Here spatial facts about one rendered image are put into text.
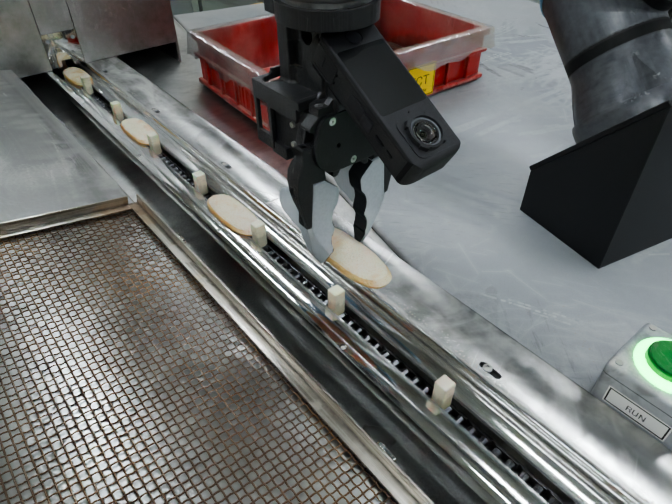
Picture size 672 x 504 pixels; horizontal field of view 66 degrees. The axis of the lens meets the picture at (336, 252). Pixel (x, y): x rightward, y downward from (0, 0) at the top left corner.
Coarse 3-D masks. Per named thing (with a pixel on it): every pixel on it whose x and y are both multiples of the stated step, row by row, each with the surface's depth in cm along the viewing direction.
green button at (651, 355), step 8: (656, 344) 41; (664, 344) 41; (648, 352) 40; (656, 352) 40; (664, 352) 40; (648, 360) 40; (656, 360) 39; (664, 360) 39; (656, 368) 39; (664, 368) 39; (664, 376) 39
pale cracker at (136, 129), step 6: (126, 120) 81; (132, 120) 81; (138, 120) 81; (126, 126) 79; (132, 126) 79; (138, 126) 79; (144, 126) 79; (150, 126) 80; (126, 132) 79; (132, 132) 78; (138, 132) 78; (144, 132) 78; (150, 132) 78; (156, 132) 79; (132, 138) 78; (138, 138) 77; (144, 138) 77; (144, 144) 77
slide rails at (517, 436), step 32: (160, 160) 73; (192, 160) 73; (192, 192) 67; (224, 192) 67; (224, 224) 62; (256, 256) 57; (288, 288) 53; (352, 288) 53; (384, 320) 50; (416, 352) 47; (448, 416) 42; (480, 416) 42; (512, 416) 42; (480, 448) 40; (512, 448) 40; (544, 448) 40; (512, 480) 38; (576, 480) 38
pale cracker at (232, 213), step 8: (208, 200) 65; (216, 200) 64; (224, 200) 64; (232, 200) 64; (216, 208) 63; (224, 208) 63; (232, 208) 63; (240, 208) 63; (216, 216) 63; (224, 216) 62; (232, 216) 61; (240, 216) 61; (248, 216) 61; (232, 224) 61; (240, 224) 60; (248, 224) 61; (240, 232) 60; (248, 232) 60
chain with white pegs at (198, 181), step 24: (96, 96) 92; (120, 120) 85; (264, 240) 60; (288, 264) 58; (312, 288) 55; (336, 288) 51; (336, 312) 51; (480, 432) 42; (504, 456) 41; (528, 480) 39
